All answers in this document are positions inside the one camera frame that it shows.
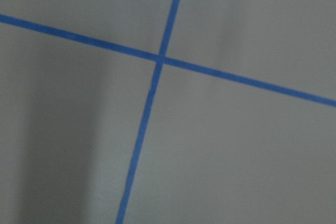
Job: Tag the brown table cover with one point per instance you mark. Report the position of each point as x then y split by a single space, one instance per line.
167 111

